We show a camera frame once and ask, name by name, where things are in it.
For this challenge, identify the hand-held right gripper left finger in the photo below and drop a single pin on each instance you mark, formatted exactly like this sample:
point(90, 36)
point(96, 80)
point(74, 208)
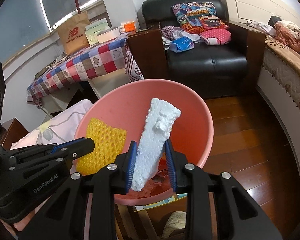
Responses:
point(130, 170)

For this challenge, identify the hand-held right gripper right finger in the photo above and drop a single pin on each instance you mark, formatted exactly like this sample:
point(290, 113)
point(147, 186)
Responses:
point(171, 170)

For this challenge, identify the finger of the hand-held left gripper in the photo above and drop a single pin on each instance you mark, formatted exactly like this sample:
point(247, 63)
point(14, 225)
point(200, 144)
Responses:
point(62, 148)
point(83, 147)

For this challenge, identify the orange white plastic bag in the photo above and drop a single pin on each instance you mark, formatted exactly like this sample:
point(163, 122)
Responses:
point(162, 177)

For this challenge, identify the yellow foam net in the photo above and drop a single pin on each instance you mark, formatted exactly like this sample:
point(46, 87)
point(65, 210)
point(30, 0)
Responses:
point(105, 142)

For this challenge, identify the white foam sheet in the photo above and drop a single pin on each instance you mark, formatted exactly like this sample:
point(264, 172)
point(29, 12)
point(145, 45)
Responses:
point(157, 130)

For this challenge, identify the pink plastic basin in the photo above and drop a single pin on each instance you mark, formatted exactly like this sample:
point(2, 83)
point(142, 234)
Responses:
point(190, 120)

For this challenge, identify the pale yellow card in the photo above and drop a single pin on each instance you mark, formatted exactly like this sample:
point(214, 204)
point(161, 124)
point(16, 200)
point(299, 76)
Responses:
point(155, 203)

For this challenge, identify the brown wooden box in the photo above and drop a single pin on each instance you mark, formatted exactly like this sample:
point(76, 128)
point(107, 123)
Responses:
point(152, 220)

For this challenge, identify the beige rough cloth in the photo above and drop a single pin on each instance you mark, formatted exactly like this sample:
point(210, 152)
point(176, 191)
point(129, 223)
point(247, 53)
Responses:
point(175, 225)

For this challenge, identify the dark green flat box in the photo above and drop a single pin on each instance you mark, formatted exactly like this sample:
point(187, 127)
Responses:
point(42, 73)

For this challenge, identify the checked tablecloth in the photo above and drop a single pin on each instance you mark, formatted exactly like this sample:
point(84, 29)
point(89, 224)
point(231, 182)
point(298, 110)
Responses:
point(90, 60)

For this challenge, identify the white power strip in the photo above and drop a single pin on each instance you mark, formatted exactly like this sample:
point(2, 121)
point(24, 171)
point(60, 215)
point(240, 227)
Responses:
point(61, 58)

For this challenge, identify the red patterned cloth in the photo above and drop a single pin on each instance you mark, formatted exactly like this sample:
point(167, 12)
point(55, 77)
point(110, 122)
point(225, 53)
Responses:
point(133, 67)

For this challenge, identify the brown paper bag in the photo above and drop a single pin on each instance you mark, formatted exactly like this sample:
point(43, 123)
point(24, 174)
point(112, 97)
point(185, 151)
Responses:
point(73, 35)

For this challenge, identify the black armchair with cushions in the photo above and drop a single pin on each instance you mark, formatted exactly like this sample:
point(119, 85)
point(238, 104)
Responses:
point(207, 62)

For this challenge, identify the white rectangular container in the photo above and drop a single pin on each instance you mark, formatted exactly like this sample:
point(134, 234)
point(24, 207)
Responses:
point(107, 36)

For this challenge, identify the green white box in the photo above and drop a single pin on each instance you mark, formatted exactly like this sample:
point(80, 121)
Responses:
point(95, 33)

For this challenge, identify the blue plastic bag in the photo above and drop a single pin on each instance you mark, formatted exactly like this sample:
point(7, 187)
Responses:
point(181, 44)

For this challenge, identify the orange box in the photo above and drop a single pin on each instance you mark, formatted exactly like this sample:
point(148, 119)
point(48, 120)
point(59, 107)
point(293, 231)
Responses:
point(128, 27)

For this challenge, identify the bay window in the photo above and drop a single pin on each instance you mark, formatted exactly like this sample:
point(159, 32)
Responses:
point(20, 17)

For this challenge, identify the checked garment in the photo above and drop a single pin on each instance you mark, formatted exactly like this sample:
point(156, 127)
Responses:
point(172, 31)

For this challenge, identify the pink dotted cushion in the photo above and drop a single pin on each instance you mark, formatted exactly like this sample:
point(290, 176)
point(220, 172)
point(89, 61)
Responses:
point(215, 36)

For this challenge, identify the bed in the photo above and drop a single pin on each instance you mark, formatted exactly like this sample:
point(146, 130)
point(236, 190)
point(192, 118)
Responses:
point(285, 80)

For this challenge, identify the colourful printed cushion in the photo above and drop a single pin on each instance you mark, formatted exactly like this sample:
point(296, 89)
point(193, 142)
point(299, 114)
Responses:
point(197, 15)

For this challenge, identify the white patterned cloth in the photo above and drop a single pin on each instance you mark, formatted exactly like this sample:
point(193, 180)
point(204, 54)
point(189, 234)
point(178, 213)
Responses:
point(262, 27)

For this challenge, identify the orange patterned blanket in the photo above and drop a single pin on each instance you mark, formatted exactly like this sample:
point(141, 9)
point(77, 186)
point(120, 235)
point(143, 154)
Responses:
point(292, 37)

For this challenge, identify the dark cloth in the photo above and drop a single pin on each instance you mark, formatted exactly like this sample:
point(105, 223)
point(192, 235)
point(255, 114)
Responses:
point(275, 20)

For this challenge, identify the cream bed headboard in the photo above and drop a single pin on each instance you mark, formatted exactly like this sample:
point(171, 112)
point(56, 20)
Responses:
point(255, 0)

